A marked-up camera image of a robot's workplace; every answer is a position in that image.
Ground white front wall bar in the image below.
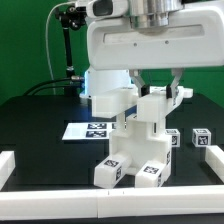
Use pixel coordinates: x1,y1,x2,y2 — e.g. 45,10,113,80
0,185,224,221

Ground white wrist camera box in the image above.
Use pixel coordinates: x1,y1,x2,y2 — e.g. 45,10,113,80
86,0,129,18

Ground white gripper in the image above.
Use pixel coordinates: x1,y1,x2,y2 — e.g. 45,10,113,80
87,5,224,99

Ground white left wall bar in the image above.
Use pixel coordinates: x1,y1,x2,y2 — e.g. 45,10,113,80
0,151,15,190

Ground white tagged cube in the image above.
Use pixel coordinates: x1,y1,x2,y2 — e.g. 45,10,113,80
165,129,180,147
192,128,211,147

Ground white cable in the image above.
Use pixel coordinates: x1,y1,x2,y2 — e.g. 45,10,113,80
44,1,77,96

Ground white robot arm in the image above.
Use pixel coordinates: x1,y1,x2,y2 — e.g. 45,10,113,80
85,0,224,96

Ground black cable bundle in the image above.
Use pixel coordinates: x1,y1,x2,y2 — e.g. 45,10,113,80
22,75,85,97

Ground white chair seat block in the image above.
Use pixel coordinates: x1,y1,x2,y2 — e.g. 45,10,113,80
109,114,172,169

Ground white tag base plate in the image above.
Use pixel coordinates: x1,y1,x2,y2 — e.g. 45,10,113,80
62,122,116,141

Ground white right wall bar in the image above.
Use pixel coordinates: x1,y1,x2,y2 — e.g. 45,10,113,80
205,145,224,183

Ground black overhead camera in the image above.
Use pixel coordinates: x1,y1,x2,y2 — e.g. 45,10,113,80
68,0,95,15

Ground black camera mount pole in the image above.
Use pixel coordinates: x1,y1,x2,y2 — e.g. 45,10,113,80
55,6,86,97

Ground white wall bar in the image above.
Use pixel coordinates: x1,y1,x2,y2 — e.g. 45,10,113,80
205,145,224,183
0,151,15,190
0,185,224,221

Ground white chair back frame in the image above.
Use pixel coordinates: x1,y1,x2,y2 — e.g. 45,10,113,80
92,86,193,123

